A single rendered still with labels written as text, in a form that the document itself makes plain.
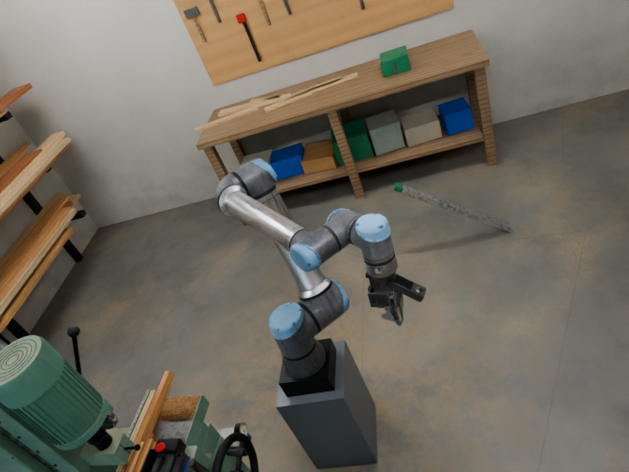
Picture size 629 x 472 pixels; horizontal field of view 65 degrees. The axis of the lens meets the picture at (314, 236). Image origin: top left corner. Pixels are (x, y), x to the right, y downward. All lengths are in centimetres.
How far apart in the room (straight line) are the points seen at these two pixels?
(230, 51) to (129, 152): 144
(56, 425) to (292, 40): 332
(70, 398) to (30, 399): 11
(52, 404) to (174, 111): 347
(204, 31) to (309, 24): 83
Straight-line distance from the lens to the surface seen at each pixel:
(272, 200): 190
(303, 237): 142
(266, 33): 422
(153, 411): 197
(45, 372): 152
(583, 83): 471
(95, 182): 540
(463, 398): 267
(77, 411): 161
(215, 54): 436
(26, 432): 173
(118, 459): 179
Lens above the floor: 225
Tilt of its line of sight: 35 degrees down
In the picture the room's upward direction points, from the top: 23 degrees counter-clockwise
